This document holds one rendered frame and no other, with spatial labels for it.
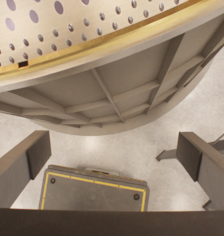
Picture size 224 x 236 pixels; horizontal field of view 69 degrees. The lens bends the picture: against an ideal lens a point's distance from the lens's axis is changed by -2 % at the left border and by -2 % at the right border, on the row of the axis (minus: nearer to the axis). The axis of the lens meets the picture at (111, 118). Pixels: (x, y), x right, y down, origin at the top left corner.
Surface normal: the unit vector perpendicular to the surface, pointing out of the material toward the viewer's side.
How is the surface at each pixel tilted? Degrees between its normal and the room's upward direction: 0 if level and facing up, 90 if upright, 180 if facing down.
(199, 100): 0
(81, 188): 0
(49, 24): 43
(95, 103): 0
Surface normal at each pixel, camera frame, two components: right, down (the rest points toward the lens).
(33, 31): 0.05, 0.56
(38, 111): -0.13, -0.13
